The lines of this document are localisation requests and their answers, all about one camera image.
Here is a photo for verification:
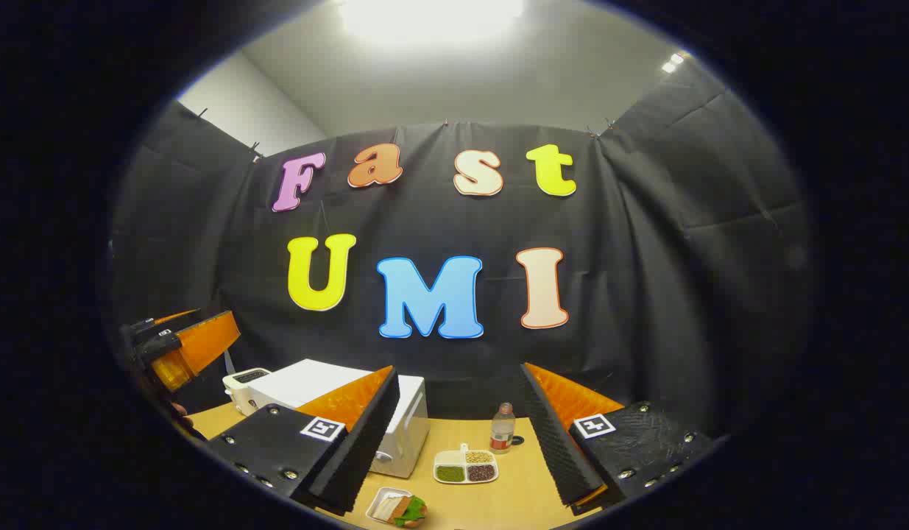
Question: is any clear bottle with red label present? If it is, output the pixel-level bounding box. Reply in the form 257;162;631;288
490;402;516;453

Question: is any white microwave oven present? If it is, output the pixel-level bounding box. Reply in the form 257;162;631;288
244;358;431;479

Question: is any large ceiling light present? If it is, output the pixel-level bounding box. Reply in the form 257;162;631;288
336;0;525;43

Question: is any white rectangular dish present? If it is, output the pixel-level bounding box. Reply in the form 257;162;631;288
366;487;418;526

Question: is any lettuce sandwich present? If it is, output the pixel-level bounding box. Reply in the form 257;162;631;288
388;495;429;529

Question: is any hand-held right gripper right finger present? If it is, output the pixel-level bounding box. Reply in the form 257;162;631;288
519;362;720;516

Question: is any divided dish of beans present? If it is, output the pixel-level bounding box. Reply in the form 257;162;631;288
433;443;499;485

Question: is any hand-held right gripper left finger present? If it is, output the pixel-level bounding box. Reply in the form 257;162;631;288
204;364;401;516

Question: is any white toaster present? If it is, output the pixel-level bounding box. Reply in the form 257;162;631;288
222;367;272;417

